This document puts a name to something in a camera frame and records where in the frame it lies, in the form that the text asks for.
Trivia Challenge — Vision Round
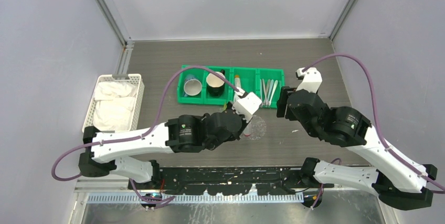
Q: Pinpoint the white red-cap toothpaste tube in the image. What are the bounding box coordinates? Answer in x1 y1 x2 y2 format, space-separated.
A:
243 124 252 136

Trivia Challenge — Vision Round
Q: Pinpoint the dark green mug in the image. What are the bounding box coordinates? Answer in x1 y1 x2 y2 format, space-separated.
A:
206 73 225 98

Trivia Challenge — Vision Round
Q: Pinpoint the green compartment bin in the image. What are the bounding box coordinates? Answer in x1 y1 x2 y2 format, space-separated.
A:
176 66 285 109

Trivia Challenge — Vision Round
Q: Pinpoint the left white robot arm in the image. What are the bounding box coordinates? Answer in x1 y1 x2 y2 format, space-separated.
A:
78 109 252 189

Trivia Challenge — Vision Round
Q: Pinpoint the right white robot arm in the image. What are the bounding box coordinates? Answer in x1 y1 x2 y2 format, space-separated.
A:
277 86 437 211

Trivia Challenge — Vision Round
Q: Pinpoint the pale blue toothbrush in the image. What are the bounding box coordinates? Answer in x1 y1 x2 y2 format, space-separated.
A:
269 79 274 92

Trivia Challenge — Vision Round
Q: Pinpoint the beige toothbrush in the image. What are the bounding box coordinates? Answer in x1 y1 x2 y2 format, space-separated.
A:
264 79 271 105

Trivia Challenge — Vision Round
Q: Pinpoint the pink toothbrush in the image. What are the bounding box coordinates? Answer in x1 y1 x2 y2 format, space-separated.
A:
261 79 267 106

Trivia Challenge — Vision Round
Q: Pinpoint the light blue toothbrush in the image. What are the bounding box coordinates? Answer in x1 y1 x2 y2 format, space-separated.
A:
259 79 263 105

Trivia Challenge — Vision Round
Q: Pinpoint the white orange-print toothpaste tube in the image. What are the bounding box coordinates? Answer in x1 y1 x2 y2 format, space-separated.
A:
234 74 242 91

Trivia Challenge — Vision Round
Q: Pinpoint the blue mug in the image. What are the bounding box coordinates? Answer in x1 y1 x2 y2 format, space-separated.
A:
183 74 202 97

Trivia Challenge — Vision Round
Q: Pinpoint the white cloth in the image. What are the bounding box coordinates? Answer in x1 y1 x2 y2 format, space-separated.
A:
92 81 137 132

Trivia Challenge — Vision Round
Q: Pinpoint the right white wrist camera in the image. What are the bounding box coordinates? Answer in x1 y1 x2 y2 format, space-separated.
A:
295 67 322 93

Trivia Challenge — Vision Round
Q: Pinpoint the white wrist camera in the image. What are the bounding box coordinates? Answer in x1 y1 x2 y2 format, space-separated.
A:
232 90 262 122
295 67 322 93

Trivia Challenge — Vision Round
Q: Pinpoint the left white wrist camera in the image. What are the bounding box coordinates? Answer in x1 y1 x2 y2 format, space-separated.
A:
232 90 262 122

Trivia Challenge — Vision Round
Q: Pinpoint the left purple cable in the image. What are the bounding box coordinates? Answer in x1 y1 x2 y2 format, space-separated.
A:
51 65 244 211

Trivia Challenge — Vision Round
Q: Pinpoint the purple cable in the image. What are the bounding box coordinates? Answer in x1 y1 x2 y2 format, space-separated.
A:
51 65 244 211
300 53 445 209

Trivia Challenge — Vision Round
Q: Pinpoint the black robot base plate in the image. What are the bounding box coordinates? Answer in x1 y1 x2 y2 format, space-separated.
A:
134 166 320 196

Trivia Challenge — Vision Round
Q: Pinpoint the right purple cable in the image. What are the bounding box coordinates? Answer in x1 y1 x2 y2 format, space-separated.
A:
300 53 445 209

